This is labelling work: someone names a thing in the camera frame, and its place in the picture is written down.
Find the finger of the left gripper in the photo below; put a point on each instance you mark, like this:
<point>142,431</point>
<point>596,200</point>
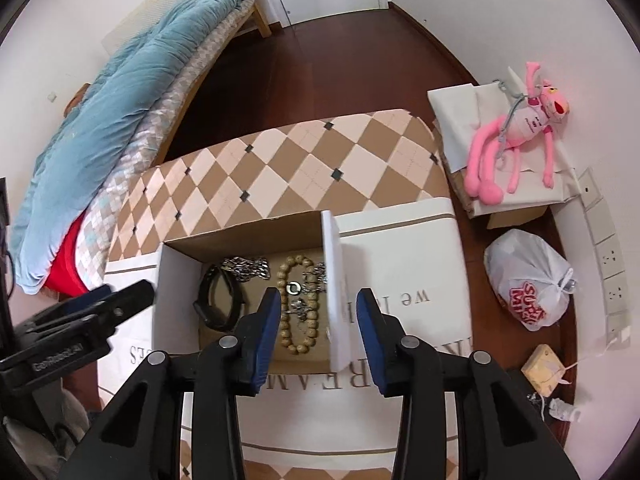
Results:
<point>101,304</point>

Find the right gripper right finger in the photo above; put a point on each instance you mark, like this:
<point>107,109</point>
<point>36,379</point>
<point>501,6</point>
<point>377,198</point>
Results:
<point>500,436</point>

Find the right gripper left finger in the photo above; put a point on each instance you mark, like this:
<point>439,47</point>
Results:
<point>137,436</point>

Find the white cardboard box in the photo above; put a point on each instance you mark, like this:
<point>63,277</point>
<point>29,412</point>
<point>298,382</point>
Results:
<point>297,254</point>

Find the black smart band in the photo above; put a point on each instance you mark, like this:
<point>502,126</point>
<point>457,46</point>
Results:
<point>222,319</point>

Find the red blanket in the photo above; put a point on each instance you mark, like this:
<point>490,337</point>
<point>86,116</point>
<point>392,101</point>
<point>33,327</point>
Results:
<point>63,276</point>

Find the checkered bed sheet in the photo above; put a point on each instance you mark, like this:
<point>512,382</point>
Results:
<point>97,225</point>

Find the yellow small box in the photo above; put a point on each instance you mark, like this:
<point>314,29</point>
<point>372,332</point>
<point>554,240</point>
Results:
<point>544,370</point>

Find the white plastic bag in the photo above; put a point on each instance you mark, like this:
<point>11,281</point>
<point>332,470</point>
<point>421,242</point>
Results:
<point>530,277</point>

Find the light blue duvet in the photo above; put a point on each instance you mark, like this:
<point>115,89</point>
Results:
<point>85,149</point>

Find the pink panther plush toy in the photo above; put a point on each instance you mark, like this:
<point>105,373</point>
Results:
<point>533,115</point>

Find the white wall power strip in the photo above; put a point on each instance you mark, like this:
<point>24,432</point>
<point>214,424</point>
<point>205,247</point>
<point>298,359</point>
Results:
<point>610,262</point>

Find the wooden bed frame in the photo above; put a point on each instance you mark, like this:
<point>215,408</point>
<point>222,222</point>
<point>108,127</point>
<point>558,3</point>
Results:
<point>255,20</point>

